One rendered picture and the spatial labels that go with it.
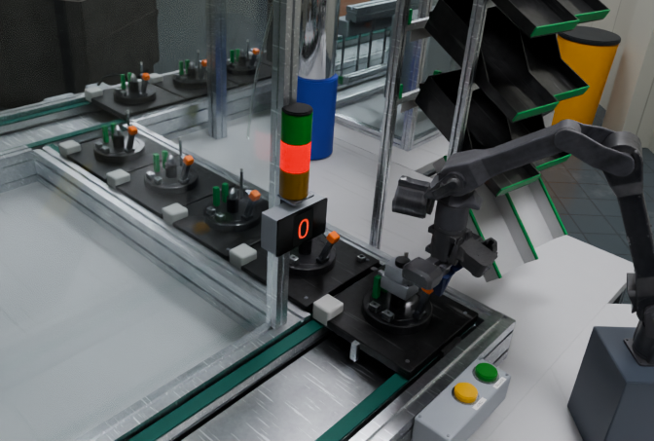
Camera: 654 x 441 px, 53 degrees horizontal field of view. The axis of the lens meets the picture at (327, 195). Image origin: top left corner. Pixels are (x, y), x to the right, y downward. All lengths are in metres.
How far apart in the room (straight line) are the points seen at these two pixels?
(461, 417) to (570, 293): 0.63
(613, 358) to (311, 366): 0.53
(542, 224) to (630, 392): 0.56
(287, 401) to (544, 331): 0.64
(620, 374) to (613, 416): 0.08
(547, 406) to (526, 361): 0.12
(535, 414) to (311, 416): 0.44
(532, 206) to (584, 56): 3.38
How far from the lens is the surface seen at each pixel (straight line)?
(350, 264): 1.46
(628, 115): 5.04
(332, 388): 1.24
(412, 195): 1.14
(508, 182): 1.39
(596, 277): 1.81
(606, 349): 1.25
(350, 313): 1.32
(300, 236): 1.13
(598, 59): 4.98
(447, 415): 1.17
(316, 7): 2.00
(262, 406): 1.21
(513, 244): 1.52
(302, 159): 1.06
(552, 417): 1.38
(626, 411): 1.24
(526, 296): 1.66
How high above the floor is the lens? 1.79
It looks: 29 degrees down
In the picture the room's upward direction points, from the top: 4 degrees clockwise
